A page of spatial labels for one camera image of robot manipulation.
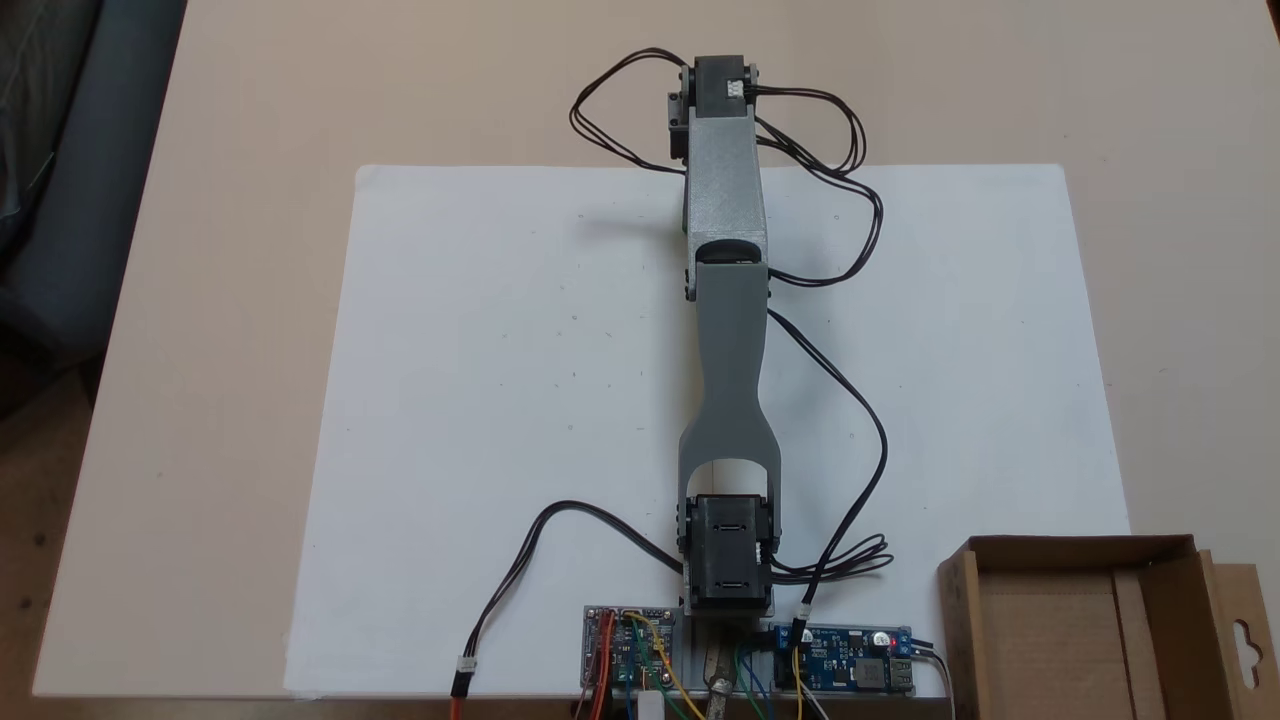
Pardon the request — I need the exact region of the dark grey chair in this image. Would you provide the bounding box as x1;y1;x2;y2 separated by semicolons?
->
0;0;189;421

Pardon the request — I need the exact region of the black shoulder motor cable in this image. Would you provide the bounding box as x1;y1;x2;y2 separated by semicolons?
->
767;309;892;587

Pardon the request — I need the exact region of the green wire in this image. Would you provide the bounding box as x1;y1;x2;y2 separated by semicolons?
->
640;650;703;720

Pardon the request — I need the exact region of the long black forearm cable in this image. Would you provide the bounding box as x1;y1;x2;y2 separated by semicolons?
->
754;114;885;289

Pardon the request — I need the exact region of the white paper sheet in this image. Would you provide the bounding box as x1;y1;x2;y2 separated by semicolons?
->
283;163;1133;701

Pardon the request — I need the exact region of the motor controller circuit board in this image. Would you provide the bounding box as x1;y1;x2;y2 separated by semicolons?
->
583;605;682;693

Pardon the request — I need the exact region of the grey base mounting plate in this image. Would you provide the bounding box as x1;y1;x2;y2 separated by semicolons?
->
582;604;917;699

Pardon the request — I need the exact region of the black gripper motor cable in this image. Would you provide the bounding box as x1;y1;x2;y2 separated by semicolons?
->
569;47;697;174

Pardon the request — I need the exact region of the brown cardboard box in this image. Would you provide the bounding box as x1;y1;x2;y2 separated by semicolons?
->
937;534;1280;720

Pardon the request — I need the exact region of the black cable with white connector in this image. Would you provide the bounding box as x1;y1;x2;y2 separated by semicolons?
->
450;500;691;700

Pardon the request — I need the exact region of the grey power cable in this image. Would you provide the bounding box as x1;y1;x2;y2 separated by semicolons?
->
910;642;958;720

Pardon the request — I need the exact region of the blue power circuit board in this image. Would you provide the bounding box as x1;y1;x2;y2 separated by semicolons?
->
768;624;916;697

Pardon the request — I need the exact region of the yellow wire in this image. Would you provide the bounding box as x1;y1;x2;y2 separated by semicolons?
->
622;610;708;698

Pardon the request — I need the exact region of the red orange wire bundle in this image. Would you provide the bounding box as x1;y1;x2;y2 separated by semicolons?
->
450;618;614;720

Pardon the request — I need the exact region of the short black wrist cable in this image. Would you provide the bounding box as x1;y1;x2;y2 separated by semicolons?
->
754;84;868;177

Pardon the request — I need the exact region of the metal table clamp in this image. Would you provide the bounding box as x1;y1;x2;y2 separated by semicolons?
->
703;640;740;720

